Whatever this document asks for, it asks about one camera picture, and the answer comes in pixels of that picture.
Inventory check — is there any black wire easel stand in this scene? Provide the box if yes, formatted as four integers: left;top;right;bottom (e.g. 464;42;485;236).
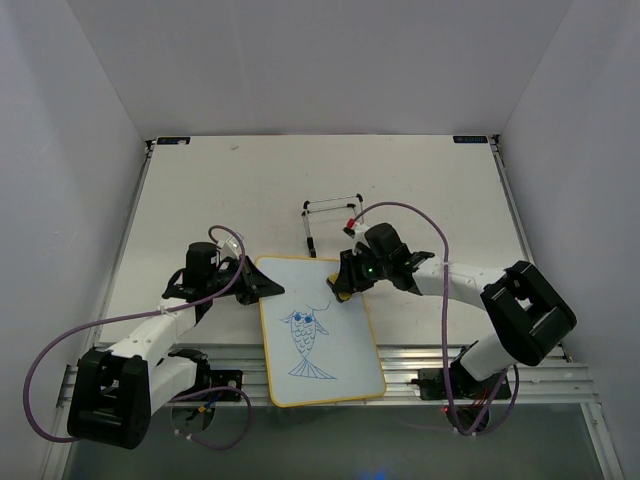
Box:
301;193;364;258

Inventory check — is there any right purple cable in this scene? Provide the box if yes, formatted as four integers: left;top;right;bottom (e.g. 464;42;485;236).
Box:
354;201;520;437

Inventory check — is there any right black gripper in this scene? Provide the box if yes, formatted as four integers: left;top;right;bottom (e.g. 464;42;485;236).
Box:
333;247;390;296

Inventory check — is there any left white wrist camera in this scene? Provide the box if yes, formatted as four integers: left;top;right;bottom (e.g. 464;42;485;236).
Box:
219;235;244;260

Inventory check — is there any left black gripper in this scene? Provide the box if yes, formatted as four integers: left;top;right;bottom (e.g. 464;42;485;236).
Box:
207;255;284;306

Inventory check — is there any purple cable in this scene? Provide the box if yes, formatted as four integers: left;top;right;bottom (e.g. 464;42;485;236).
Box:
354;201;520;437
24;225;253;450

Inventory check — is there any yellow framed whiteboard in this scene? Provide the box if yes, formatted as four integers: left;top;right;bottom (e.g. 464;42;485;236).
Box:
257;256;387;408

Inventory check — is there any yellow black eraser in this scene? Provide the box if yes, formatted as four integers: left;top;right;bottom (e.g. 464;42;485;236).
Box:
327;273;352;303

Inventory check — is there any right blue corner label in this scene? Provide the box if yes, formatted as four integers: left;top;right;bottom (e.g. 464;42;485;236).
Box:
452;135;488;144

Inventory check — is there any blue corner label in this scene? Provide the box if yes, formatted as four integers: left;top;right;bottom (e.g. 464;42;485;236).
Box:
156;137;191;146
452;135;488;144

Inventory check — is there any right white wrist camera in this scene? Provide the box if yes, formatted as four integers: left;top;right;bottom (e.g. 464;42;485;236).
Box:
343;218;370;256

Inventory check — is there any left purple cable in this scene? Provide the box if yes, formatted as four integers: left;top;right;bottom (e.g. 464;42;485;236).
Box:
24;225;253;450

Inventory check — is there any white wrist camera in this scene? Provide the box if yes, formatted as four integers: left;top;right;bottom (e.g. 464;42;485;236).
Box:
343;218;370;256
219;235;244;260

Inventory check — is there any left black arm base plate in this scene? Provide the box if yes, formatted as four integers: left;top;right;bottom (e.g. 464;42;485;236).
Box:
173;369;243;403

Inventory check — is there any aluminium rail frame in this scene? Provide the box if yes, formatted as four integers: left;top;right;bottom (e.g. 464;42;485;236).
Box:
55;329;601;409

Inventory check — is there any left blue corner label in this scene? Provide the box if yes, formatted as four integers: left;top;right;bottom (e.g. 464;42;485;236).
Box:
156;137;191;146

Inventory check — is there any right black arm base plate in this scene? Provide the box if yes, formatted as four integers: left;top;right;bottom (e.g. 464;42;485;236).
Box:
407;367;514;402

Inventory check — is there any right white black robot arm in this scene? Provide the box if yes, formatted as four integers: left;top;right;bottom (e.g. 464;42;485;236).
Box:
327;223;577;398

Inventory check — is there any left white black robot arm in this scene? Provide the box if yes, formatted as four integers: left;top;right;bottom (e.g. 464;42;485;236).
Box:
67;240;285;449

